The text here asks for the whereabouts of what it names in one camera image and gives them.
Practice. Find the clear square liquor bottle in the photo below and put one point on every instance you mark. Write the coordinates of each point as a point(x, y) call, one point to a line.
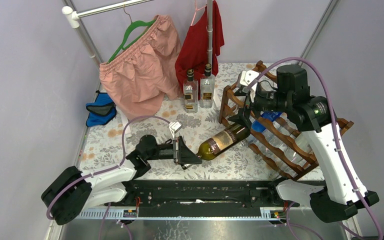
point(190, 92)

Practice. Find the wooden wine rack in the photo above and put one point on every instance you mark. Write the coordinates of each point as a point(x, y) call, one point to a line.
point(229, 107)

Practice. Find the small clear bottle bluish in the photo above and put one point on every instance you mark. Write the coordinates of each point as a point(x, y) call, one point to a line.
point(281, 167)

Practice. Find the blue black bag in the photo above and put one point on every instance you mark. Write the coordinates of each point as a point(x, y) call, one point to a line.
point(101, 111)

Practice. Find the pink clothes hanger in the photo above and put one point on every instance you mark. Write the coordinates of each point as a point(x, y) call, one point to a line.
point(196, 10)

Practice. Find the dark green wine bottle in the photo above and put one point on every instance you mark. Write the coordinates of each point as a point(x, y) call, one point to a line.
point(220, 142)

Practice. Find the pink skirt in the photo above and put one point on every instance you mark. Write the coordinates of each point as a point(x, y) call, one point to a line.
point(139, 78)

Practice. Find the red garment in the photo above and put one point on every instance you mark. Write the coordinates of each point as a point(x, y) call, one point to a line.
point(194, 52)

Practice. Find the metal clothes rail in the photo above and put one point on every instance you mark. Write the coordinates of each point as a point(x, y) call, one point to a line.
point(101, 29)

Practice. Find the clear glass wine bottle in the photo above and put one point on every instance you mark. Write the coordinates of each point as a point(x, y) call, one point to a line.
point(300, 141)

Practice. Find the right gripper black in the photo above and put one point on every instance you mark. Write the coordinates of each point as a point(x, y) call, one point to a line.
point(241, 118)

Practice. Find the floral table mat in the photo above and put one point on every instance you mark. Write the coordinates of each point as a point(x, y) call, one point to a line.
point(105, 145)

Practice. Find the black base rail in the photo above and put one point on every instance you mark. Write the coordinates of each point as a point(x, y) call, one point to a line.
point(200, 198)

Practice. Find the green clothes hanger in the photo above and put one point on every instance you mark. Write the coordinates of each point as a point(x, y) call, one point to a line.
point(133, 25)

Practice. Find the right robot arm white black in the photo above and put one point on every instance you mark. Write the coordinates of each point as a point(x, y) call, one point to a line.
point(343, 194)

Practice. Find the white fabric strip by rack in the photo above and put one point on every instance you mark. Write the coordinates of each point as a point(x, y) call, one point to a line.
point(216, 100)

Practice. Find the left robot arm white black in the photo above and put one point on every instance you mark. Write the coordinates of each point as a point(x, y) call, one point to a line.
point(74, 190)

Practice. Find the vertical metal pole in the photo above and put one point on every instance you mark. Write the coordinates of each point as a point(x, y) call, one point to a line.
point(209, 28)

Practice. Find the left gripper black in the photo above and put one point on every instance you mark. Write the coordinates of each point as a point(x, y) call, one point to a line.
point(182, 155)

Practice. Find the clear bottle black gold cap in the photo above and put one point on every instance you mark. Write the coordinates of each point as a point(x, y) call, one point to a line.
point(207, 87)

